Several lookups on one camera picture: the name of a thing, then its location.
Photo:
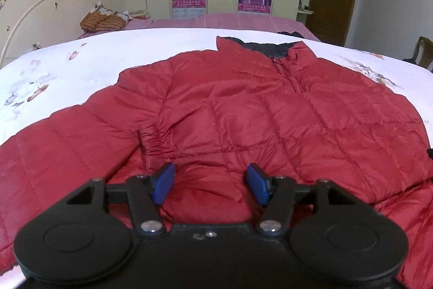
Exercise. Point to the red puffer jacket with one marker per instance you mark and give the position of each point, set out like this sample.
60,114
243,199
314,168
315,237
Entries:
212,113

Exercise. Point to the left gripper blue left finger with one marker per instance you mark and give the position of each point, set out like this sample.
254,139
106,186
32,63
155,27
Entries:
144,195

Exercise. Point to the cream curved headboard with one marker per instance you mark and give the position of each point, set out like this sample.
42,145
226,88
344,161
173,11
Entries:
27,25

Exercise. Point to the black garment on bed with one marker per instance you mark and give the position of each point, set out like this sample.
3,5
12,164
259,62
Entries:
292,34

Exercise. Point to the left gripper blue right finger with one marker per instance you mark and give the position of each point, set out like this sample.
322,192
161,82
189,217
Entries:
277,196

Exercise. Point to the wooden chair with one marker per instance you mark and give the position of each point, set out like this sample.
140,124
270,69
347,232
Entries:
424,53

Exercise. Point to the black bag on chair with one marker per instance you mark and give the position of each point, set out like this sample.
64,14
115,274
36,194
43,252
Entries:
411,61

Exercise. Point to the orange patterned pillow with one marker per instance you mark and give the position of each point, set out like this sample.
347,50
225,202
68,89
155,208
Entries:
104,19

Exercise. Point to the white floral bed sheet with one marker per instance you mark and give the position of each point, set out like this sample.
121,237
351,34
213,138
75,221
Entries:
42,82

